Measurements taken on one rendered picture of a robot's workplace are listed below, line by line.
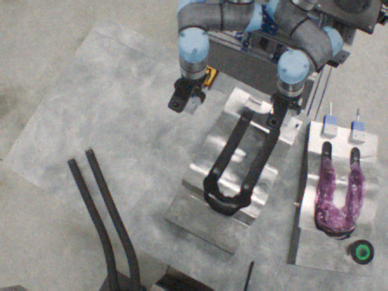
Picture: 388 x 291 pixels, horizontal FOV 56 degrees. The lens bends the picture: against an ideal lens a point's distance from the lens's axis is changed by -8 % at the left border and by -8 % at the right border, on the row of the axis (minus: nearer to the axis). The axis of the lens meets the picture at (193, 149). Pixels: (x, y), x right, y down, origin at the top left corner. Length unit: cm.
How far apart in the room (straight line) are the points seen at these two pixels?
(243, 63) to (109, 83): 92
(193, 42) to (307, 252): 73
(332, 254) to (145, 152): 71
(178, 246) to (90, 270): 95
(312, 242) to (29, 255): 157
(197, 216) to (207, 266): 18
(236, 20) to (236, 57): 117
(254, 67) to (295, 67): 122
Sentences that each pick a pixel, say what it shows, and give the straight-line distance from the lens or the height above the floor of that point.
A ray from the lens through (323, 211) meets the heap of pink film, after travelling 130.
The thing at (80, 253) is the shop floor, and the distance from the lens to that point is 220.
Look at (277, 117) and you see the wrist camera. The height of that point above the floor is 107.
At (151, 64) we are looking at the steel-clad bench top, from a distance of 149.
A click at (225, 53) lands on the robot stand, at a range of 219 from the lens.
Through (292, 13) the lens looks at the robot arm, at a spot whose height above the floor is 130.
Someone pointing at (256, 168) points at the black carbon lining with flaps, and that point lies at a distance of 128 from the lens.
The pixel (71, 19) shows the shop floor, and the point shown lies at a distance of 268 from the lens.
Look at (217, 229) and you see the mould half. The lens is 126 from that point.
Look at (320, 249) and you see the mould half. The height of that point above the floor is 91.
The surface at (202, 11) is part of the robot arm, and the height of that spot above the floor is 128.
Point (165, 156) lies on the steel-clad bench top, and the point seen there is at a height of 80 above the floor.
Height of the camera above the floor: 212
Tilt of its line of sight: 75 degrees down
